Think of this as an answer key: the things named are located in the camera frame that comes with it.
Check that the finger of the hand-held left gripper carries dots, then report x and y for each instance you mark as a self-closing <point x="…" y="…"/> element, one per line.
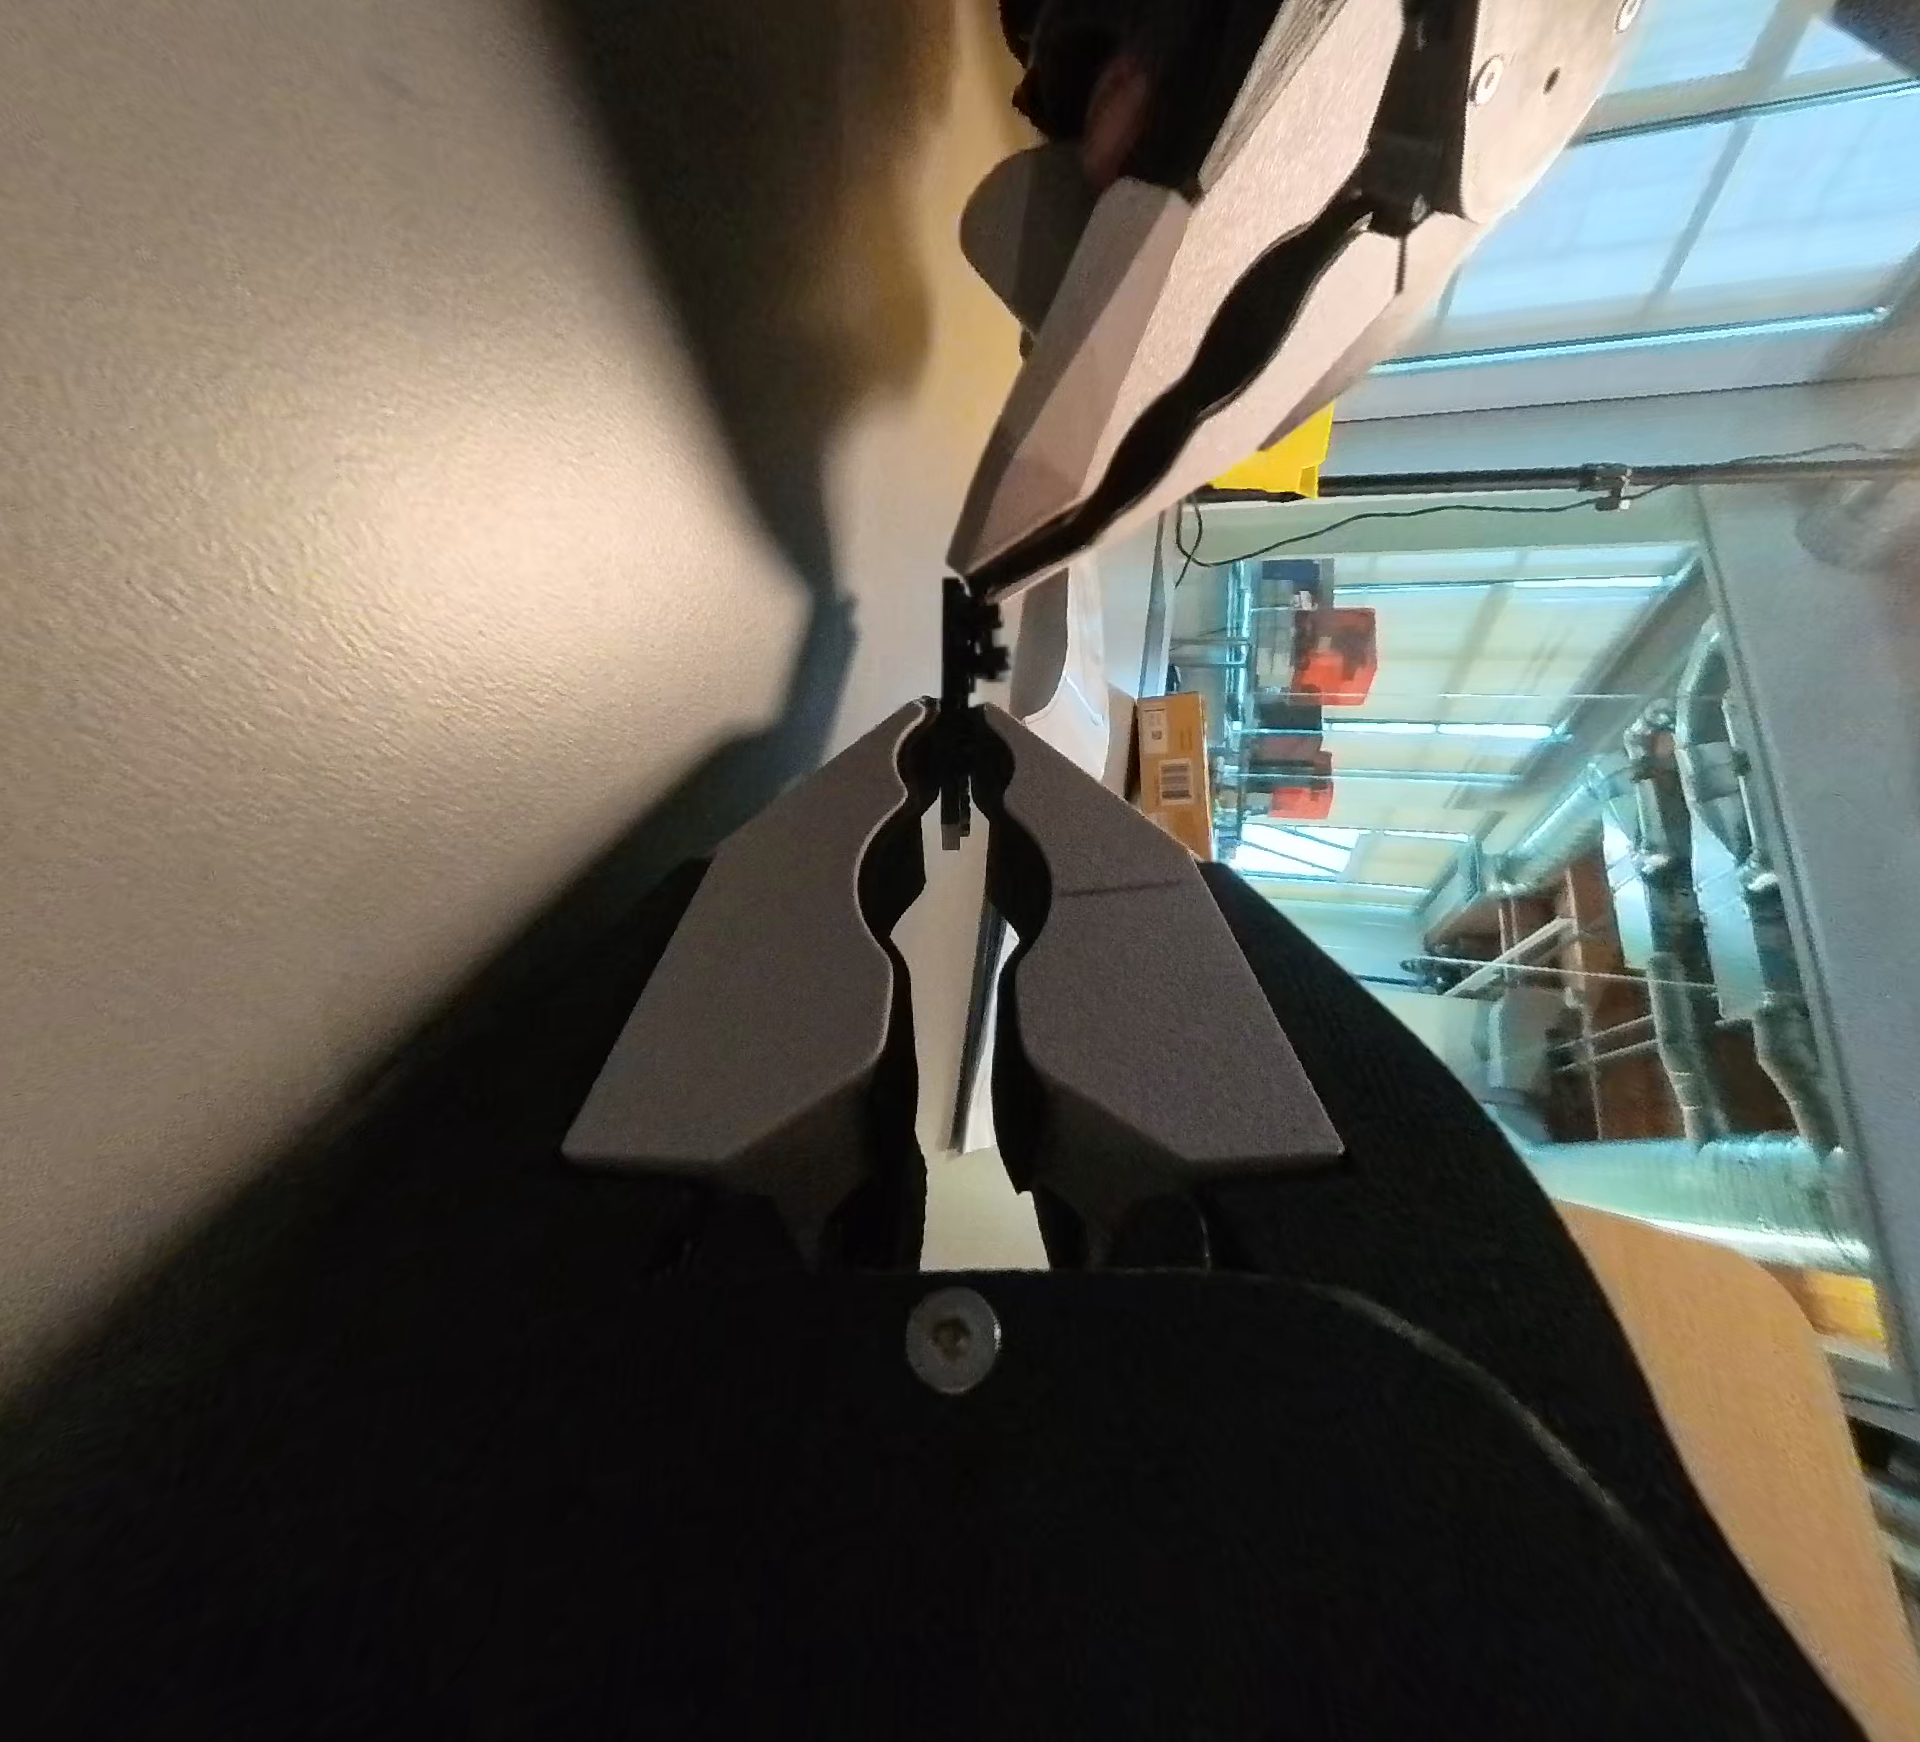
<point x="1321" y="362"/>
<point x="1169" y="302"/>

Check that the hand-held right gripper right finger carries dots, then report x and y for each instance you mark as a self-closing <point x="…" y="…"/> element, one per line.
<point x="1169" y="1023"/>

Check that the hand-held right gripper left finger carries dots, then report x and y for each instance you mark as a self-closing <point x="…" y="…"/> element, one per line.
<point x="735" y="1008"/>

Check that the colourful lego set box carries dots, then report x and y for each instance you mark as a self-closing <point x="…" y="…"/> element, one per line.
<point x="1169" y="767"/>

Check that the spider instruction booklet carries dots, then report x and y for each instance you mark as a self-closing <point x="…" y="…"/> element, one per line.
<point x="1072" y="662"/>

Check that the black lego plate with holes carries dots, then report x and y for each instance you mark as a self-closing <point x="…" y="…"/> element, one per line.
<point x="955" y="662"/>

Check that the person's left hand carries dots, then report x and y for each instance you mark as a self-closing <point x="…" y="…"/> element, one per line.
<point x="1118" y="114"/>

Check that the yellow plastic bin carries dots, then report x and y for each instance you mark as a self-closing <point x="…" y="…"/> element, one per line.
<point x="1269" y="469"/>

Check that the black pole stand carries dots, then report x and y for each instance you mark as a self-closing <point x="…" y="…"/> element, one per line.
<point x="1501" y="477"/>

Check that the red equipment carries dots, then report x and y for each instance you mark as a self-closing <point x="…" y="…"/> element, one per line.
<point x="1304" y="784"/>
<point x="1335" y="654"/>

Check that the wooden board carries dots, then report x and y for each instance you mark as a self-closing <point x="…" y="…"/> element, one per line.
<point x="1726" y="1398"/>

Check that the silver ventilation duct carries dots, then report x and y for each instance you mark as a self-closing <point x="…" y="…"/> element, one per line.
<point x="1726" y="1186"/>

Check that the corrugated silver duct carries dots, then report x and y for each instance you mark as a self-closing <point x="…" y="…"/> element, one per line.
<point x="1709" y="798"/>

